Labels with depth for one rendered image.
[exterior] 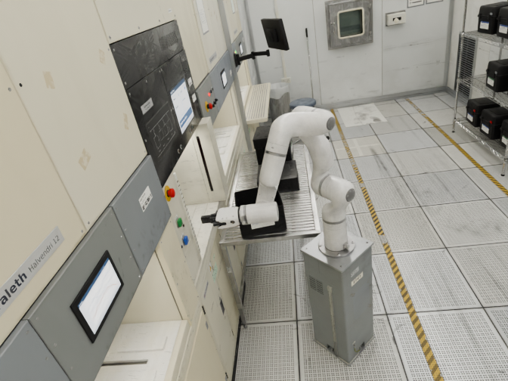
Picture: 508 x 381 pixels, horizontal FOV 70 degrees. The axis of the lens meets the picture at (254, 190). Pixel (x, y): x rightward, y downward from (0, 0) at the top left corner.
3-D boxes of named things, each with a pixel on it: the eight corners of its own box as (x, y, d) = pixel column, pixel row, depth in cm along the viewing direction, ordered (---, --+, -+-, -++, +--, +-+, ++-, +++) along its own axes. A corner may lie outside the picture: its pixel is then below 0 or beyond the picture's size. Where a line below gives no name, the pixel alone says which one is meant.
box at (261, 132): (292, 165, 286) (289, 135, 273) (258, 168, 291) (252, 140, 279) (294, 150, 310) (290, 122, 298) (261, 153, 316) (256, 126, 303)
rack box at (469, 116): (463, 119, 440) (465, 98, 427) (487, 116, 435) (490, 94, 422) (472, 128, 414) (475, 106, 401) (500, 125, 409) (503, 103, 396)
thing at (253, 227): (242, 239, 213) (236, 215, 205) (239, 214, 237) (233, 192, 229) (287, 229, 213) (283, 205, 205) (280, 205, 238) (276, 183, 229)
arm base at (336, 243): (361, 243, 191) (360, 214, 182) (339, 262, 182) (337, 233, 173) (332, 230, 205) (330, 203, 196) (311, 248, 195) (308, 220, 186)
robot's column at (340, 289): (376, 336, 227) (374, 242, 190) (349, 367, 213) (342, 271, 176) (339, 314, 247) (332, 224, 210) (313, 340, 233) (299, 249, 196)
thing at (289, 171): (299, 190, 250) (298, 174, 244) (258, 195, 254) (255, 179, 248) (297, 171, 275) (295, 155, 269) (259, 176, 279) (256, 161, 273)
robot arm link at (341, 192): (333, 208, 191) (329, 168, 180) (361, 221, 177) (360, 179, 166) (317, 218, 186) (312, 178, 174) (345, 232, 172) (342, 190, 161)
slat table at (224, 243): (330, 322, 242) (320, 232, 205) (243, 328, 251) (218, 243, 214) (314, 214, 354) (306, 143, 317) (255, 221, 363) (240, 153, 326)
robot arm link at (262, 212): (247, 202, 158) (244, 207, 149) (277, 199, 156) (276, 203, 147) (250, 220, 160) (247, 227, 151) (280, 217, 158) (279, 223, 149)
